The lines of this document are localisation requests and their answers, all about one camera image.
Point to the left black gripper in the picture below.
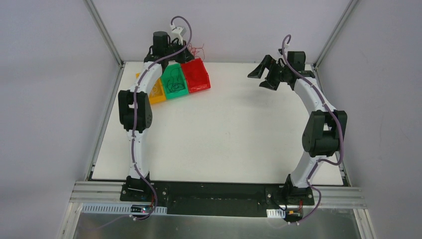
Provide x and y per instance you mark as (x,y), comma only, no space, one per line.
(184,55)

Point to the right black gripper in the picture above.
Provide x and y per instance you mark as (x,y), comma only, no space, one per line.
(273,73)

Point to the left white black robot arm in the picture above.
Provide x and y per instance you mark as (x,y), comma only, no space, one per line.
(135,112)

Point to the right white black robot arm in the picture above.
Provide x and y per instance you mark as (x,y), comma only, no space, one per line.
(323,135)

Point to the red plastic bin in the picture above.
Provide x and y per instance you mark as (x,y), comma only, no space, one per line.
(196,76)

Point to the green plastic bin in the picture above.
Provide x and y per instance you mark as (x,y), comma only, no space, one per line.
(174,82)

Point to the yellow plastic bin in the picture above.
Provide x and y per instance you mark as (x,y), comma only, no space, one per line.
(157,94)

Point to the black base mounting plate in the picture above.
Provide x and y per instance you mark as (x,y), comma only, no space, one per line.
(226,207)

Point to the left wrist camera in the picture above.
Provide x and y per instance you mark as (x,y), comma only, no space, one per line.
(178,32)

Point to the aluminium front rail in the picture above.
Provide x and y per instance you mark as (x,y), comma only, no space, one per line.
(167,192)

